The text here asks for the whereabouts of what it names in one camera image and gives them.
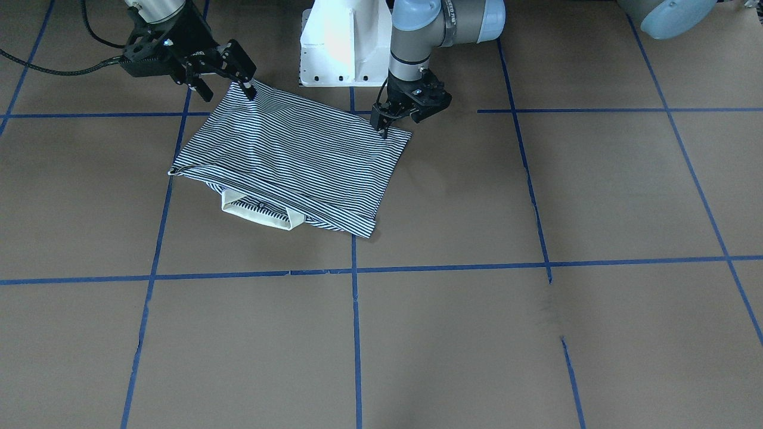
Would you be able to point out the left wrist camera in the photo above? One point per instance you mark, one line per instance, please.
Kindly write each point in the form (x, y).
(429, 100)

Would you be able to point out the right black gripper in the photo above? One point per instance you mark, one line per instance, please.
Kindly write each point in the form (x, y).
(192, 37)

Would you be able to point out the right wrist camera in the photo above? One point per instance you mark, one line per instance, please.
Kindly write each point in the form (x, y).
(145, 55)

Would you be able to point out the striped polo shirt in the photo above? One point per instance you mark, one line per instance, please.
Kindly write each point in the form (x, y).
(282, 160)

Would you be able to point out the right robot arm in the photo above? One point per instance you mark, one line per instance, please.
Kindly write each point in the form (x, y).
(172, 38)

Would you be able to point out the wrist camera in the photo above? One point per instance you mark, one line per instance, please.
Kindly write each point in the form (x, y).
(145, 55)
(429, 100)

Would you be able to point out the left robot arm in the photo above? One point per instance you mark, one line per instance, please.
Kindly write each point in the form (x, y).
(418, 27)

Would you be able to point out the white mounting post base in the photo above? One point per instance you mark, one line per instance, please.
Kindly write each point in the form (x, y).
(345, 43)

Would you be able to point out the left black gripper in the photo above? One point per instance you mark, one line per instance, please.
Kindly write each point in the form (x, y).
(403, 95)

